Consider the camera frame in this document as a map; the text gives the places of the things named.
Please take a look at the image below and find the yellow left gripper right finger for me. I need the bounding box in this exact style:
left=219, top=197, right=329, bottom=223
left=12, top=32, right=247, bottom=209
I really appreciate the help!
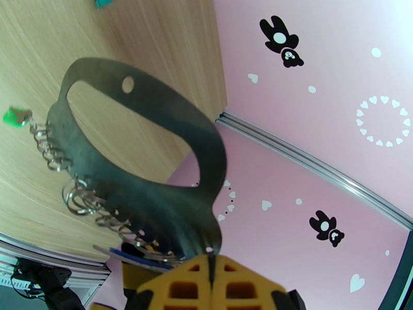
left=212, top=254, right=307, bottom=310

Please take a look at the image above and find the clear bag with chain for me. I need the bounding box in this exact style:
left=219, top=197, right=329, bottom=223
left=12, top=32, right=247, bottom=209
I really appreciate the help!
left=29, top=120, right=188, bottom=266

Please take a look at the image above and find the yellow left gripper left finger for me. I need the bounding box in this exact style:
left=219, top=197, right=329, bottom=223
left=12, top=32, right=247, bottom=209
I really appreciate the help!
left=129, top=254, right=213, bottom=310

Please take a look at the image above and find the blue key tag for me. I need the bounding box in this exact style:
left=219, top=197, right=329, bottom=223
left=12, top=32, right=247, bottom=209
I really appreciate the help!
left=109, top=247, right=172, bottom=271

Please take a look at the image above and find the aluminium slotted table rail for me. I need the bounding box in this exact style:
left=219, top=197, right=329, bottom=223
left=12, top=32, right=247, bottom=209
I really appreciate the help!
left=0, top=233, right=112, bottom=306

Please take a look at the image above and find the green key tag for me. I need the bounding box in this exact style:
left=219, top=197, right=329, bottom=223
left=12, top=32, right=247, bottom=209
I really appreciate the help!
left=2, top=105, right=33, bottom=129

